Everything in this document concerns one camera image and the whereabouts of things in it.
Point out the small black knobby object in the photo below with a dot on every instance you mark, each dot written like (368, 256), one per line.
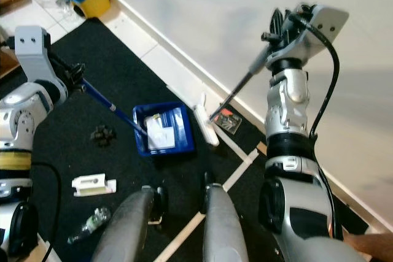
(102, 135)

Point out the clear plastic bottle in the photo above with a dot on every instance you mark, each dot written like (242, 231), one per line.
(92, 224)

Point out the white rectangular plastic bracket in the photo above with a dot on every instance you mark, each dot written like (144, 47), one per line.
(92, 185)

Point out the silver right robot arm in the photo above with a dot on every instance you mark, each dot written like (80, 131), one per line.
(288, 102)

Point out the grey left robot leg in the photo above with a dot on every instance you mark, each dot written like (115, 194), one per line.
(129, 231)

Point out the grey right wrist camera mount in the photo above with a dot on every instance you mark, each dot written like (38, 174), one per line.
(325, 29)

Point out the black and orange wrapper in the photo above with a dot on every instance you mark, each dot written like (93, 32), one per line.
(228, 121)

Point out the grey right robot leg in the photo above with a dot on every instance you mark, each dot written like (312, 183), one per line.
(224, 225)

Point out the white paper sheet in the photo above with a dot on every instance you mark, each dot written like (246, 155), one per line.
(161, 133)

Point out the short wooden strip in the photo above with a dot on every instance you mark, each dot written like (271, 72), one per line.
(261, 148)

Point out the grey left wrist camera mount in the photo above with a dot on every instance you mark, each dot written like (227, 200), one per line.
(31, 50)

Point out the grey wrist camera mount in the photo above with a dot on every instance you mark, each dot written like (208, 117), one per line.
(325, 29)
(31, 50)

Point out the clear plastic bag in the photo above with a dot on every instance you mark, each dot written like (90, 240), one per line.
(52, 3)

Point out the grey robot leg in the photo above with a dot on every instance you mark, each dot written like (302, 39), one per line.
(129, 231)
(224, 225)

